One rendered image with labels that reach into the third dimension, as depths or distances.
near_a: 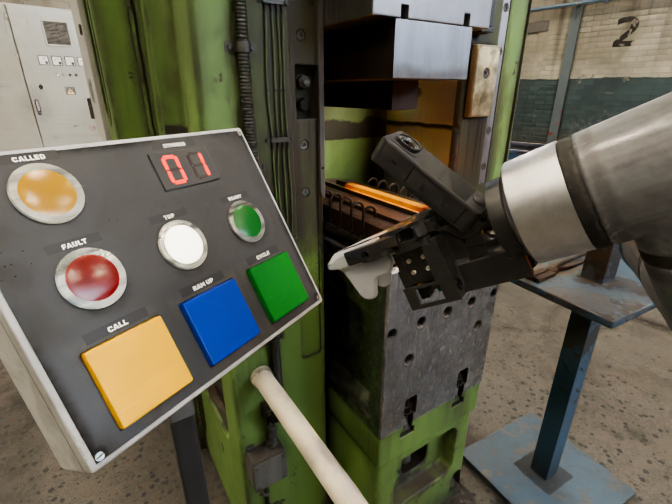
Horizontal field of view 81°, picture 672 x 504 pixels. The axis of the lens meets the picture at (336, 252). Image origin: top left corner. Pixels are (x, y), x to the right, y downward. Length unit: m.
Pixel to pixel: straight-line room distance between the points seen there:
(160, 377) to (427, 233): 0.28
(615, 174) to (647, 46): 8.20
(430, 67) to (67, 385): 0.74
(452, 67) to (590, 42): 7.90
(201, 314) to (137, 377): 0.09
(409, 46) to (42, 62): 5.26
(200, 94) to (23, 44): 5.10
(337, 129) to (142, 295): 0.96
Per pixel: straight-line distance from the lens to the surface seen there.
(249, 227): 0.53
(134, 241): 0.45
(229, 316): 0.47
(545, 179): 0.32
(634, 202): 0.32
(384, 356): 0.89
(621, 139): 0.33
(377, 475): 1.18
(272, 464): 1.12
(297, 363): 1.03
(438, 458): 1.45
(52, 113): 5.82
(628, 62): 8.54
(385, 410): 1.00
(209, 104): 0.76
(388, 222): 0.88
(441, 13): 0.87
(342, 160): 1.31
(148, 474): 1.72
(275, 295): 0.52
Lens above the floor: 1.25
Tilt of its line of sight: 22 degrees down
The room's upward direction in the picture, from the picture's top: straight up
